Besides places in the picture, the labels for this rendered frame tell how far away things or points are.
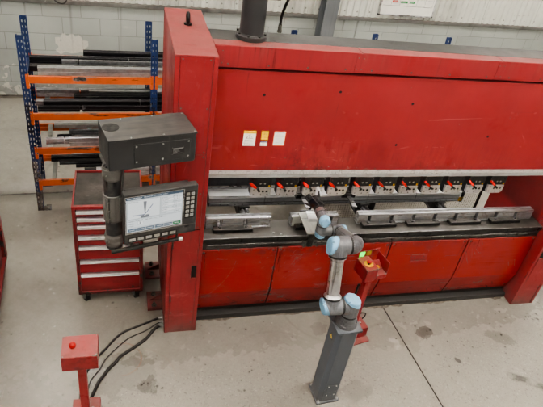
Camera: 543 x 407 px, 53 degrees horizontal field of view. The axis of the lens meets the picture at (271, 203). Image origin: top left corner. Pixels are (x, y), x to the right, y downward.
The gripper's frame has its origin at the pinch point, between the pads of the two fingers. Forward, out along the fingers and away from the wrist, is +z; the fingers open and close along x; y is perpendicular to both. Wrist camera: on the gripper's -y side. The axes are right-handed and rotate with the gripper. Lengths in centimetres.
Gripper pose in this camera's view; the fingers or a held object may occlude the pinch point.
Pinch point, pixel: (309, 191)
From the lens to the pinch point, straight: 390.2
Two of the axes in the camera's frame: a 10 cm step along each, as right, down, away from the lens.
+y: 6.5, 5.0, 5.7
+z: -2.2, -5.9, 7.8
